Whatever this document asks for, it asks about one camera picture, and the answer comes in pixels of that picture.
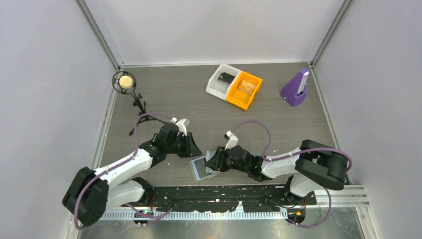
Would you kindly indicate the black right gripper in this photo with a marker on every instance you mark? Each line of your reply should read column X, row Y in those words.
column 217, row 162

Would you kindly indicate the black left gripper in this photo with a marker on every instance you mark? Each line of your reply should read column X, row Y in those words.
column 191, row 150

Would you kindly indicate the beige card holder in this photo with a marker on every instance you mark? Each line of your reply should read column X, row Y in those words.
column 198, row 167

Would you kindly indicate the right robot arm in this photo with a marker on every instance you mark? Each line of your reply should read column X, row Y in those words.
column 310, row 167

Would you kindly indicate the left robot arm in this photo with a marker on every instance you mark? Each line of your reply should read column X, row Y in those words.
column 92, row 192

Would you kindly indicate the black card in white bin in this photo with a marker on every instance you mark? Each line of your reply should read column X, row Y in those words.
column 226, row 78

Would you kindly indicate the tan card in orange bin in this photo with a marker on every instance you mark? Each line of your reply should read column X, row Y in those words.
column 247, row 87

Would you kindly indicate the white plastic bin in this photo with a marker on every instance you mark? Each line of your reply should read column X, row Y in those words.
column 218, row 89

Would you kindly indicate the orange plastic bin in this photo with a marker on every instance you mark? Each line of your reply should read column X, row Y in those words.
column 242, row 99

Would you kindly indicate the cream round microphone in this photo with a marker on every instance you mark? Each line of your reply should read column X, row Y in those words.
column 125, row 82

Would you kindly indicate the purple stand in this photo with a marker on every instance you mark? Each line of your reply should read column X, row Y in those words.
column 289, row 91

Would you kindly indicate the white device in stand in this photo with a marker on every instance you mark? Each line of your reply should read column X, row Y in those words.
column 303, row 82

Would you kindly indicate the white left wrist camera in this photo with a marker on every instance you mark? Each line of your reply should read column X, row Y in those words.
column 181, row 124

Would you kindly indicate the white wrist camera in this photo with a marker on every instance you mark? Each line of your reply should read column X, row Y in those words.
column 181, row 124
column 231, row 140

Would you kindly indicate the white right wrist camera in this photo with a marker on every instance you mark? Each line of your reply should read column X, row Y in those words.
column 231, row 140

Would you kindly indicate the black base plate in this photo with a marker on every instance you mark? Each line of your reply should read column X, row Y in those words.
column 219, row 199

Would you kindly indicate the perforated metal rail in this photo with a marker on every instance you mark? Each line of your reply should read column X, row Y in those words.
column 238, row 214

